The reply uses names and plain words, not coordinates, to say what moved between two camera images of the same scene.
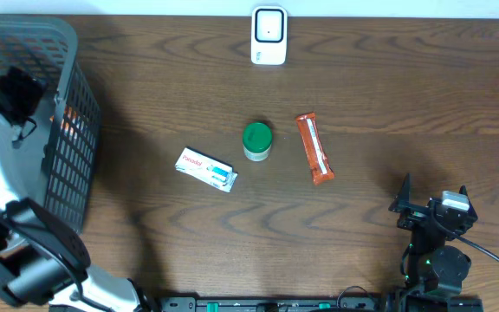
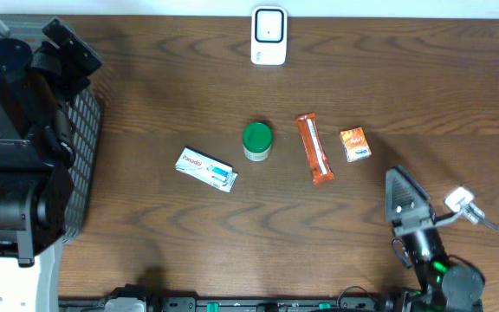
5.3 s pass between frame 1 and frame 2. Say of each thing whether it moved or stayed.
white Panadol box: stayed
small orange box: moved
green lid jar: stayed
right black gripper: moved
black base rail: stayed
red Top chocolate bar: stayed
